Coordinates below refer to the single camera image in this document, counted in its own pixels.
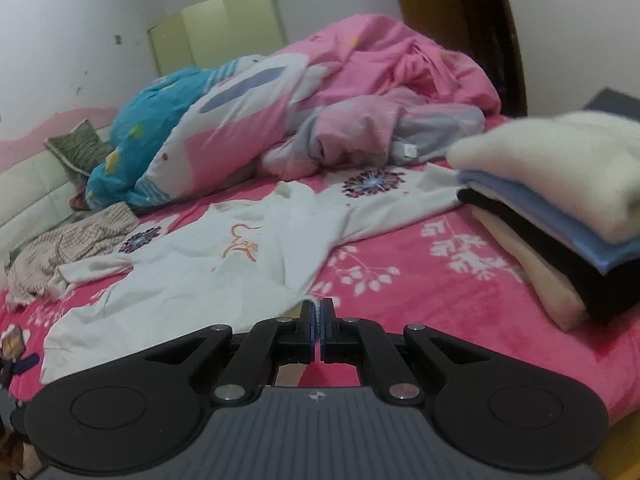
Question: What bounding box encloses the green patterned pillow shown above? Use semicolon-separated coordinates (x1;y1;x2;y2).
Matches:
44;120;113;177

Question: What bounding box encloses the dark grey object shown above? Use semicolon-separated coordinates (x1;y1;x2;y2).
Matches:
582;87;640;122

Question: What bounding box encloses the pink white bed headboard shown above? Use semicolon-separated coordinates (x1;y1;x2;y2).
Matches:
0;107;121;261

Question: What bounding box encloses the pink floral blanket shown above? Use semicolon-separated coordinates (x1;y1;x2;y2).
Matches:
0;115;640;421

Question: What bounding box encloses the white sweatshirt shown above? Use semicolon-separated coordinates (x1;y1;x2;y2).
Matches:
5;162;473;386

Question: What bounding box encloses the beige checked garment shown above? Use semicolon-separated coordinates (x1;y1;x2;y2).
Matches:
4;203;140;306

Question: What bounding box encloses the brown wooden door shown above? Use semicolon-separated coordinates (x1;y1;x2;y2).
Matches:
385;0;528;117

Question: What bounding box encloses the beige folded garment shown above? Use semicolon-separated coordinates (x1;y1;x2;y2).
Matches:
470;207;591;333

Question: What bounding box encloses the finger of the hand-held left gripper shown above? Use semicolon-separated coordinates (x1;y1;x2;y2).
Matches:
10;352;41;377

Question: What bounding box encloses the pink teal patterned duvet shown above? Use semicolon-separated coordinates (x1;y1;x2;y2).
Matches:
85;14;502;210

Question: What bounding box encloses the pale yellow wardrobe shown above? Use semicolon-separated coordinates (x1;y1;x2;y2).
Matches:
146;0;288;77

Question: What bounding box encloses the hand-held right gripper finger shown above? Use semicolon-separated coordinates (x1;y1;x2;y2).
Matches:
320;299;493;406
145;299;321;406

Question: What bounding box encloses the cream folded garment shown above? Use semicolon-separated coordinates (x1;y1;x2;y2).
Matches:
445;111;640;245

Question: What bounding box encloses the blue folded garment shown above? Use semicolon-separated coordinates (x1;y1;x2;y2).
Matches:
457;170;640;276

